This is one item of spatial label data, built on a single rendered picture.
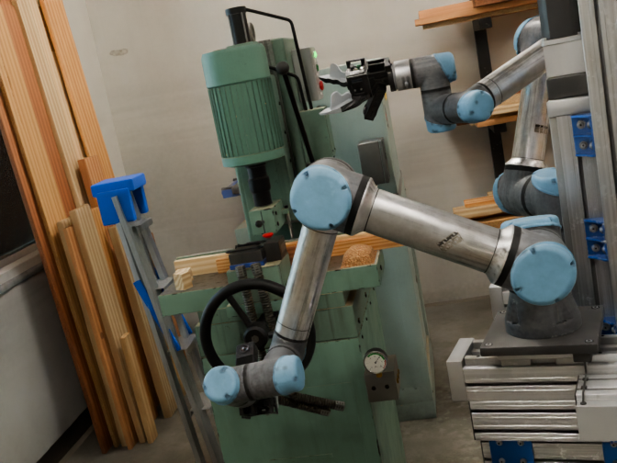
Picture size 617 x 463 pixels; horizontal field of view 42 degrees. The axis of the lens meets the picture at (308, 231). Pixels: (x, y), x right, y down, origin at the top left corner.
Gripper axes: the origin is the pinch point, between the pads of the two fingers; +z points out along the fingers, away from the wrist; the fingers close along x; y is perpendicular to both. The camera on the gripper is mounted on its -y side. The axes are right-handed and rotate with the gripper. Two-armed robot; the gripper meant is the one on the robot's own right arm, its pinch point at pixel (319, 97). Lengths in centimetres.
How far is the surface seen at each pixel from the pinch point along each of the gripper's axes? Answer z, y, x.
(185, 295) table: 44, -31, 34
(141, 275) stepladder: 83, -77, -17
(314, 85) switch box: 5.5, -17.8, -29.3
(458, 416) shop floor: -19, -160, 7
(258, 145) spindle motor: 18.2, -7.4, 5.8
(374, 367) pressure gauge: -4, -47, 53
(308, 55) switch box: 5.5, -10.4, -34.5
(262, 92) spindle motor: 15.0, 1.9, -4.3
